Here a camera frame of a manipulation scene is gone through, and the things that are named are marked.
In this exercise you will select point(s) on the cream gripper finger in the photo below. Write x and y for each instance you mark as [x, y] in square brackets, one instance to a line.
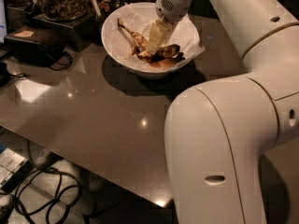
[173, 25]
[157, 32]

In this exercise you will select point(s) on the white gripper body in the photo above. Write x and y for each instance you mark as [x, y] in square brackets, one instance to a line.
[172, 7]

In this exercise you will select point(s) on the dark ripe banana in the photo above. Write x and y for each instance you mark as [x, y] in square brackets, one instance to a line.
[170, 51]

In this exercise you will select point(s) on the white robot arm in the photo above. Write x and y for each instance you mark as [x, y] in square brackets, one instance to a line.
[216, 132]

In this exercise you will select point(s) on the long spotted banana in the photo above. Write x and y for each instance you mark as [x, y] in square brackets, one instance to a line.
[141, 43]

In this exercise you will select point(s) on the white bowl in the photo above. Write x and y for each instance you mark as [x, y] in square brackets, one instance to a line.
[118, 50]

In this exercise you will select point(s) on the orange fruit piece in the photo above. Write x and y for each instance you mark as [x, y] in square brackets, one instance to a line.
[164, 64]

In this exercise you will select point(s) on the dark metal stand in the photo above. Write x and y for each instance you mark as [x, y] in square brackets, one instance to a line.
[79, 33]

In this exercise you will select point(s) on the glass jar of nuts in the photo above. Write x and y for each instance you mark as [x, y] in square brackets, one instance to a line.
[63, 10]

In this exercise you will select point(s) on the black box device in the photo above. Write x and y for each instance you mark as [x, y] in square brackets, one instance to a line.
[40, 47]

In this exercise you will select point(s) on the white power strip box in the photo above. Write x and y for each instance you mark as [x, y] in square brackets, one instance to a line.
[13, 169]

